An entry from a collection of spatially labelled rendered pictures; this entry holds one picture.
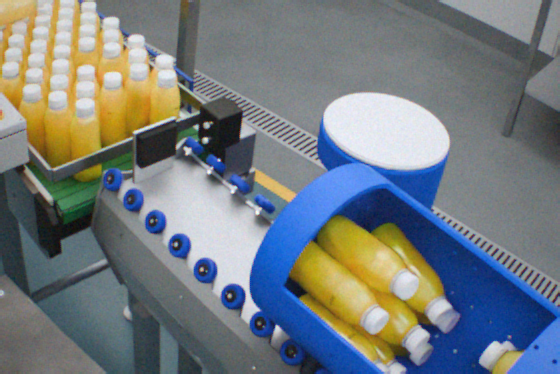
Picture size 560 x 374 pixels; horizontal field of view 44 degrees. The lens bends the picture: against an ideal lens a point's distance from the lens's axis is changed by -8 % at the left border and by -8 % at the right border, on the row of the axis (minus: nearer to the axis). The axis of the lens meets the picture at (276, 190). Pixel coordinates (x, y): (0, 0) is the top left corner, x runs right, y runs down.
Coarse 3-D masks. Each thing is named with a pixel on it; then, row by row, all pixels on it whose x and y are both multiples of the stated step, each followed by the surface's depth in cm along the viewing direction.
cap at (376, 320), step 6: (372, 312) 105; (378, 312) 105; (384, 312) 105; (366, 318) 105; (372, 318) 104; (378, 318) 104; (384, 318) 105; (366, 324) 105; (372, 324) 104; (378, 324) 105; (384, 324) 107; (366, 330) 105; (372, 330) 104; (378, 330) 106
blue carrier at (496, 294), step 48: (336, 192) 106; (384, 192) 121; (288, 240) 105; (432, 240) 118; (288, 288) 119; (480, 288) 113; (528, 288) 97; (336, 336) 100; (432, 336) 119; (480, 336) 115; (528, 336) 109
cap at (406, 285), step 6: (402, 276) 105; (408, 276) 105; (414, 276) 105; (396, 282) 105; (402, 282) 105; (408, 282) 104; (414, 282) 105; (396, 288) 105; (402, 288) 104; (408, 288) 105; (414, 288) 106; (396, 294) 106; (402, 294) 105; (408, 294) 106
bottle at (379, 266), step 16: (336, 224) 114; (352, 224) 114; (320, 240) 115; (336, 240) 112; (352, 240) 111; (368, 240) 110; (336, 256) 113; (352, 256) 110; (368, 256) 108; (384, 256) 107; (400, 256) 108; (352, 272) 111; (368, 272) 107; (384, 272) 106; (400, 272) 106; (384, 288) 107
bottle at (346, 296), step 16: (304, 256) 111; (320, 256) 111; (304, 272) 110; (320, 272) 109; (336, 272) 108; (304, 288) 111; (320, 288) 108; (336, 288) 107; (352, 288) 106; (368, 288) 107; (336, 304) 106; (352, 304) 105; (368, 304) 105; (352, 320) 106
